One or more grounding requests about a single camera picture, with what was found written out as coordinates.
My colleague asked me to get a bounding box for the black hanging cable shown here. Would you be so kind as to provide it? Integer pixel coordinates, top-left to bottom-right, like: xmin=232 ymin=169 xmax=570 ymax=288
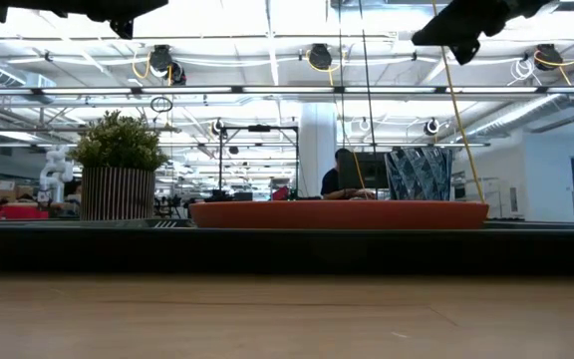
xmin=337 ymin=0 xmax=346 ymax=151
xmin=358 ymin=0 xmax=379 ymax=154

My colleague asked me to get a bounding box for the black monitor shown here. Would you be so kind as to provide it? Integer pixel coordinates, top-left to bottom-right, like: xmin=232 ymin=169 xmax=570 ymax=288
xmin=338 ymin=151 xmax=391 ymax=190

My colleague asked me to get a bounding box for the yellow hanging cable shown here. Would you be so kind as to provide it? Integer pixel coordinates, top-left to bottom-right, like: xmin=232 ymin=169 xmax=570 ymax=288
xmin=430 ymin=0 xmax=488 ymax=204

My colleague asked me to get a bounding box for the small plant in striped pot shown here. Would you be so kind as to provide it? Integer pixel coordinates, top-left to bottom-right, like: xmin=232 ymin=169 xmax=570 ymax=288
xmin=66 ymin=109 xmax=169 ymax=222

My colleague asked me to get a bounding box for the person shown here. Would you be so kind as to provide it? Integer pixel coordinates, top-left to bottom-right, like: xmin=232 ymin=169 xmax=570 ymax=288
xmin=319 ymin=147 xmax=377 ymax=201

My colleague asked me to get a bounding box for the red bin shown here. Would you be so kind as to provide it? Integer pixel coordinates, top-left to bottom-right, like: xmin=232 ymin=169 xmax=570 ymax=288
xmin=0 ymin=201 xmax=50 ymax=221

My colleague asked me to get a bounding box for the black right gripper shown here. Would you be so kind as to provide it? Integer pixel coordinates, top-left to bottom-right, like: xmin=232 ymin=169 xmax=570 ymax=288
xmin=411 ymin=0 xmax=517 ymax=66

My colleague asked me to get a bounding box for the white building column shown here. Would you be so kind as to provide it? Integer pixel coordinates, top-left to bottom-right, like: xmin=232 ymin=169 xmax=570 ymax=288
xmin=298 ymin=102 xmax=339 ymax=199

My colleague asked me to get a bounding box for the orange round plate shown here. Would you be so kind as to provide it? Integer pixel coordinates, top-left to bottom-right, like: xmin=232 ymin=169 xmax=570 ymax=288
xmin=188 ymin=199 xmax=490 ymax=231

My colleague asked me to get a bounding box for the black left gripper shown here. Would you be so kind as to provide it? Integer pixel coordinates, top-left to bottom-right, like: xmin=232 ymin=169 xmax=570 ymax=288
xmin=82 ymin=0 xmax=169 ymax=40

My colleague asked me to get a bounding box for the dark faceted glass cup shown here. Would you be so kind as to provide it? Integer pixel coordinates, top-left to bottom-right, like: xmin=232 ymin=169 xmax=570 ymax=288
xmin=383 ymin=146 xmax=454 ymax=202

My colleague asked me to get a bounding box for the long ceiling light strip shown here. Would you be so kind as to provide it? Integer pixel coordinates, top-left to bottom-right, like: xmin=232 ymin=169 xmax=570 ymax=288
xmin=0 ymin=85 xmax=574 ymax=96

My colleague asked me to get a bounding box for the black metal rig frame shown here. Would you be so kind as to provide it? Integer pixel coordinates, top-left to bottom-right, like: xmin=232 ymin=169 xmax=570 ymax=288
xmin=217 ymin=124 xmax=301 ymax=201

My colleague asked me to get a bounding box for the black rectangular serving tray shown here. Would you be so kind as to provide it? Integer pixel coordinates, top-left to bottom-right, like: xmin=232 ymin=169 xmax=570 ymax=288
xmin=0 ymin=217 xmax=574 ymax=275

